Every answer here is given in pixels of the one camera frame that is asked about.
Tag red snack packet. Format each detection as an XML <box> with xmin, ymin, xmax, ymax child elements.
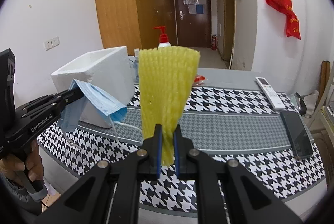
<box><xmin>193</xmin><ymin>75</ymin><xmax>209</xmax><ymax>87</ymax></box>

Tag wooden boards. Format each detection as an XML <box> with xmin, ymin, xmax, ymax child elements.
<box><xmin>320</xmin><ymin>59</ymin><xmax>330</xmax><ymax>107</ymax></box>

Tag blue spray bottle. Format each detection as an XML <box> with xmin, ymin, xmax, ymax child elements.
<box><xmin>127</xmin><ymin>49</ymin><xmax>140</xmax><ymax>83</ymax></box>

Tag black smartphone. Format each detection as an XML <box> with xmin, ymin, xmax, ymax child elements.
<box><xmin>280</xmin><ymin>110</ymin><xmax>314</xmax><ymax>160</ymax></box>

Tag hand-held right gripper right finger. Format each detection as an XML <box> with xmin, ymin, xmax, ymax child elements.
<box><xmin>173</xmin><ymin>126</ymin><xmax>304</xmax><ymax>224</ymax></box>

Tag wooden side door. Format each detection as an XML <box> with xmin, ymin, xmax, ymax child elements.
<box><xmin>221</xmin><ymin>0</ymin><xmax>237</xmax><ymax>69</ymax></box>

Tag blue face mask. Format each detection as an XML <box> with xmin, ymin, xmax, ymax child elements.
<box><xmin>57</xmin><ymin>79</ymin><xmax>143</xmax><ymax>149</ymax></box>

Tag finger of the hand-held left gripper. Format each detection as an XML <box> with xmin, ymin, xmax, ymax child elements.
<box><xmin>16</xmin><ymin>88</ymin><xmax>86</xmax><ymax>120</ymax></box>
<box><xmin>16</xmin><ymin>85</ymin><xmax>84</xmax><ymax>110</ymax></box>

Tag person's left forearm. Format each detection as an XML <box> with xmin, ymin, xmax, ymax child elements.
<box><xmin>0</xmin><ymin>174</ymin><xmax>39</xmax><ymax>216</ymax></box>

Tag person's left hand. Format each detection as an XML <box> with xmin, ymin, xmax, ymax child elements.
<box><xmin>0</xmin><ymin>139</ymin><xmax>45</xmax><ymax>188</ymax></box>

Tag yellow foam net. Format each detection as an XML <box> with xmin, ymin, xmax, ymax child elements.
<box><xmin>138</xmin><ymin>45</ymin><xmax>200</xmax><ymax>166</ymax></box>

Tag wooden wardrobe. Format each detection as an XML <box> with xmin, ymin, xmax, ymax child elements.
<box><xmin>93</xmin><ymin>0</ymin><xmax>178</xmax><ymax>51</ymax></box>

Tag dark brown door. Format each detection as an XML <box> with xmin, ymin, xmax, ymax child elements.
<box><xmin>173</xmin><ymin>0</ymin><xmax>212</xmax><ymax>48</ymax></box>

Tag houndstooth tablecloth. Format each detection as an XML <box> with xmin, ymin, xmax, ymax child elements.
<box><xmin>37</xmin><ymin>80</ymin><xmax>326</xmax><ymax>213</ymax></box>

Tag white plastic bag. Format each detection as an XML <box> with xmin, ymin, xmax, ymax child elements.
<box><xmin>303</xmin><ymin>90</ymin><xmax>320</xmax><ymax>119</ymax></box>

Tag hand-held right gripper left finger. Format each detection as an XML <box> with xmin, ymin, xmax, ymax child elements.
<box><xmin>42</xmin><ymin>123</ymin><xmax>162</xmax><ymax>224</ymax></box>

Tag white red-pump lotion bottle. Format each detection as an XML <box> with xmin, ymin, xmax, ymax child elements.
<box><xmin>153</xmin><ymin>26</ymin><xmax>172</xmax><ymax>50</ymax></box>

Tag white foam box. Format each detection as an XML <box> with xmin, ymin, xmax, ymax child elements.
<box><xmin>50</xmin><ymin>46</ymin><xmax>136</xmax><ymax>128</ymax></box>

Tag black strap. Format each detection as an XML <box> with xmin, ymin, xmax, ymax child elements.
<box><xmin>295</xmin><ymin>92</ymin><xmax>307</xmax><ymax>116</ymax></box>

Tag white remote control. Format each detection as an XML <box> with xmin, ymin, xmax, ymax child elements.
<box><xmin>255</xmin><ymin>77</ymin><xmax>286</xmax><ymax>110</ymax></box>

